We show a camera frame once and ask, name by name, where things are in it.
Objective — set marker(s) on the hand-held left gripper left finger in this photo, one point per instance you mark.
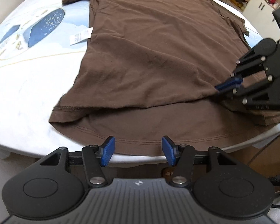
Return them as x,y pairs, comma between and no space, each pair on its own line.
107,151

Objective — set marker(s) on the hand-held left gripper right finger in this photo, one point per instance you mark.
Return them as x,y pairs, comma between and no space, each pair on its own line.
169,152

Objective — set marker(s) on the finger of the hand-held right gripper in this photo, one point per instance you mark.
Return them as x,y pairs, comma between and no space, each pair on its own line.
259,98
233,82

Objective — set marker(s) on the brown t-shirt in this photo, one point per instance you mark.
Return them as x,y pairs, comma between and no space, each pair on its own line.
154,58

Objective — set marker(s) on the white cabinet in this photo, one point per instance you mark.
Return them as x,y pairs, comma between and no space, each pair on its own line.
259,7

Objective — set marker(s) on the white blue printed tablecloth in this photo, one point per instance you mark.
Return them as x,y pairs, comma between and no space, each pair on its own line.
25,91

